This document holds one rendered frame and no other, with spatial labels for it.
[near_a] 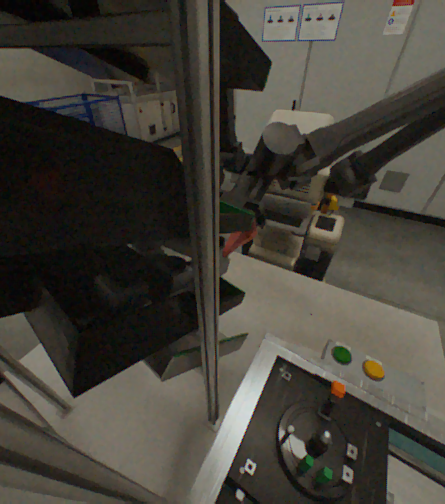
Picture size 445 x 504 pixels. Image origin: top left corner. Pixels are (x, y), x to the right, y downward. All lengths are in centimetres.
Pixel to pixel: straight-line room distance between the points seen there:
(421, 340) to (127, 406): 87
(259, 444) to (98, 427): 38
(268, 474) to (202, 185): 51
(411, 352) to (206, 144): 87
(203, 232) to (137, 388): 60
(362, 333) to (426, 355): 17
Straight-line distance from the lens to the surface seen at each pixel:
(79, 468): 22
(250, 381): 62
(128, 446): 71
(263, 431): 58
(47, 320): 28
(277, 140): 40
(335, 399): 53
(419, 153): 332
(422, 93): 56
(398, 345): 94
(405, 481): 71
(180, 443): 69
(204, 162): 17
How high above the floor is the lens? 153
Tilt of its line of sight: 40 degrees down
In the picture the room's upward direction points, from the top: straight up
